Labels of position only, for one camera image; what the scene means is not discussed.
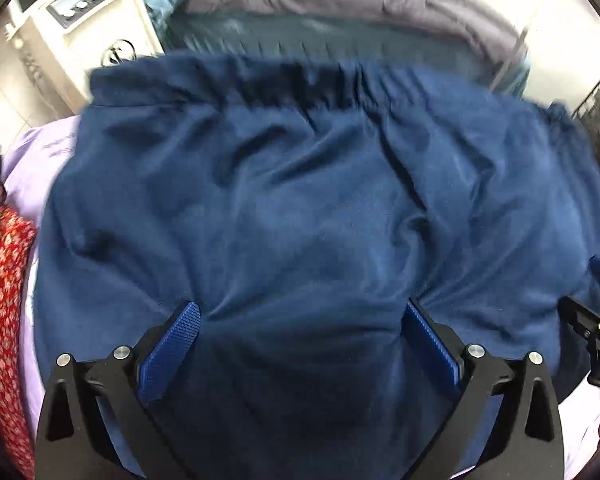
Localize red floral folded garment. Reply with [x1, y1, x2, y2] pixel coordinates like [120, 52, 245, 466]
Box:
[0, 187, 38, 478]

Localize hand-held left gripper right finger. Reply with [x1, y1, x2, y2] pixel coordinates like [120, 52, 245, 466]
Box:
[404, 297, 564, 480]

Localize navy blue pants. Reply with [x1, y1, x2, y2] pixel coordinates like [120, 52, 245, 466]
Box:
[32, 52, 600, 480]

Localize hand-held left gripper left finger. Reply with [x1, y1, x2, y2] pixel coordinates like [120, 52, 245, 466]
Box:
[35, 301, 202, 480]

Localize white electric heater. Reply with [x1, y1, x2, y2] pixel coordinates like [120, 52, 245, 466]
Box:
[5, 0, 166, 116]

